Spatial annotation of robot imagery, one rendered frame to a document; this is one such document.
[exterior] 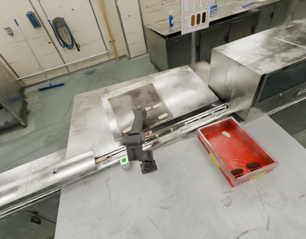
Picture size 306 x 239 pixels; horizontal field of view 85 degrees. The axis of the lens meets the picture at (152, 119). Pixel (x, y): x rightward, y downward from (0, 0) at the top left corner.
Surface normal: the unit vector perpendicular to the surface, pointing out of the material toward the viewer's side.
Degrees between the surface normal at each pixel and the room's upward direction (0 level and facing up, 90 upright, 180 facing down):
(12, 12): 90
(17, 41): 90
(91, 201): 0
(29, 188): 0
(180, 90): 10
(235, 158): 0
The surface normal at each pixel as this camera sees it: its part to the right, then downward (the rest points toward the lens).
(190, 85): -0.08, -0.58
